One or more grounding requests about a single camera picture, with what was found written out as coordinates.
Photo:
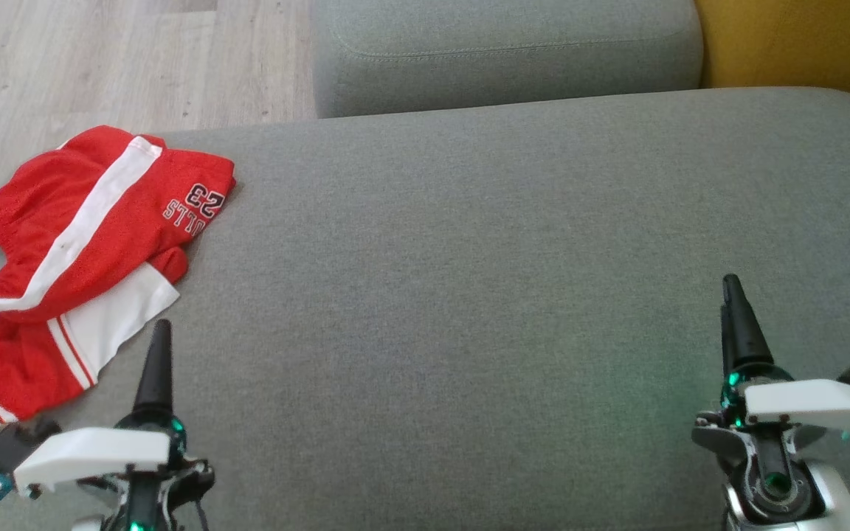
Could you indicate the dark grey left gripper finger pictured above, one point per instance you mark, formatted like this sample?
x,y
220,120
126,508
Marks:
x,y
156,376

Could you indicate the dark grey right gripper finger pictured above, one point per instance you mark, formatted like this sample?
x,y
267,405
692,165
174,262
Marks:
x,y
746,335
724,339

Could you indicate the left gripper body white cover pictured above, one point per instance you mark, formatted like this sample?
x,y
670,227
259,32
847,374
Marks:
x,y
85,453

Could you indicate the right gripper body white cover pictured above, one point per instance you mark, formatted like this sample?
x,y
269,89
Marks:
x,y
816,404

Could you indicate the red jersey with white panel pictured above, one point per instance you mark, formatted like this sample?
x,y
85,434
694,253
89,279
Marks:
x,y
4,369

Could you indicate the red shorts with 23 print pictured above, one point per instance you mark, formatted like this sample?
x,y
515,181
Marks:
x,y
137,199

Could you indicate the large grey fabric sofa ottoman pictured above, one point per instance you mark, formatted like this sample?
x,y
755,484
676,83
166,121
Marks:
x,y
469,295

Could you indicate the yellow sofa back cushion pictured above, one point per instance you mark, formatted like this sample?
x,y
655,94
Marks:
x,y
801,44

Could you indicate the grey sofa seat cushion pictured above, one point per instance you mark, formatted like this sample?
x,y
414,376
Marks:
x,y
506,44

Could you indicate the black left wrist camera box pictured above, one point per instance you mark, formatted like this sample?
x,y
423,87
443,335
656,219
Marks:
x,y
15,442

